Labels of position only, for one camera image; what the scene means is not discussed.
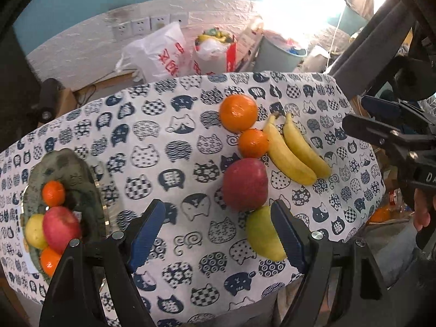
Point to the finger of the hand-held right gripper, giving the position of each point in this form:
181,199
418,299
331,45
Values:
381,107
368,127

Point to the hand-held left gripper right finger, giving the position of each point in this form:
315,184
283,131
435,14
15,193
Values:
288,242

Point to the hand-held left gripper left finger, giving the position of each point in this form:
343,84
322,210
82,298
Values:
146,238

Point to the yellow pear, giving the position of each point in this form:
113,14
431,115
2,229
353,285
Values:
34,235
264,235

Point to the yellow banana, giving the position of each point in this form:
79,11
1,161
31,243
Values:
289,160
306,150

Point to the red apple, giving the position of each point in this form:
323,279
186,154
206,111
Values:
61,228
245,184

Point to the green glass bowl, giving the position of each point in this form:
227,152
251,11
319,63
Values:
78,184

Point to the large orange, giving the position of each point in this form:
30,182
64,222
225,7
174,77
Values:
49,260
238,112

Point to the small orange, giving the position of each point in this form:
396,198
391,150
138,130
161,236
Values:
52,193
253,142

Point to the person's right hand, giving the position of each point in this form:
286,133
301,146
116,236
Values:
422,211

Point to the grey metal stand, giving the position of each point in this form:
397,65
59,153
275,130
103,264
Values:
371,41

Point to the cat print tablecloth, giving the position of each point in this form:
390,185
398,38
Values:
190,136

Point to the grey bin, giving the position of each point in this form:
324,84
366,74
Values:
272,56

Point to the red cardboard box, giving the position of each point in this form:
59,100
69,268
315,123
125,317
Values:
231,58

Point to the black speaker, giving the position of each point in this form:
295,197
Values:
47,98

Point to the white plastic bag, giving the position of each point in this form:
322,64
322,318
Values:
160,54

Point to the dark curtain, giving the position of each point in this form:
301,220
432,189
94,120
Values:
17,92

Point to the white wall socket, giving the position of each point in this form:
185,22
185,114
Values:
139,26
157,22
121,31
179,19

